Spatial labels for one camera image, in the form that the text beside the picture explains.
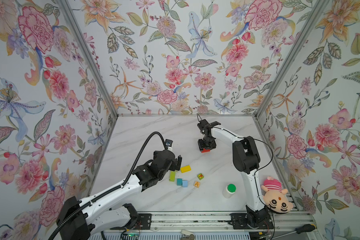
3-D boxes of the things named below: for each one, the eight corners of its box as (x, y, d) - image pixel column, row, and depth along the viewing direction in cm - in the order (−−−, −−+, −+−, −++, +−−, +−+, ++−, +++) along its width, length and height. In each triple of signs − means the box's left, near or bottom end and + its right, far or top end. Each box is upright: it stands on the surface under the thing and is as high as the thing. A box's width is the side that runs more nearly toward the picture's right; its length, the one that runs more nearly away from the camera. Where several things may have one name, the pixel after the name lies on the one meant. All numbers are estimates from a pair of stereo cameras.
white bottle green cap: (223, 198, 84) (228, 192, 75) (222, 190, 86) (226, 183, 78) (231, 198, 84) (237, 192, 75) (229, 190, 86) (235, 183, 78)
